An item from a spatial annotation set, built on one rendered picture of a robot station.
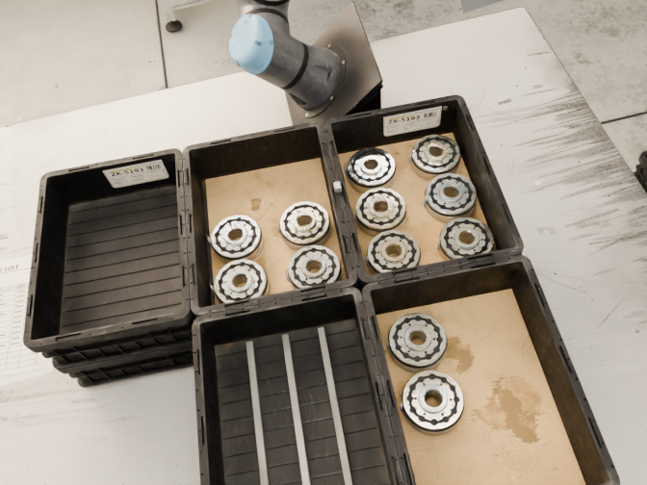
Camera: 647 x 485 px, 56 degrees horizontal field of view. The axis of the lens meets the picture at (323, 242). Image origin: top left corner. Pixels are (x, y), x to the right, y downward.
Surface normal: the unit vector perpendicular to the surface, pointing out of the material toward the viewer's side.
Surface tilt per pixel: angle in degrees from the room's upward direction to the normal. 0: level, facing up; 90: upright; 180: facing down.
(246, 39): 44
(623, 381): 0
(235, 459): 0
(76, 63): 0
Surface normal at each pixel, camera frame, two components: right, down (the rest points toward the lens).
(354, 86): -0.73, -0.23
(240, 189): -0.09, -0.52
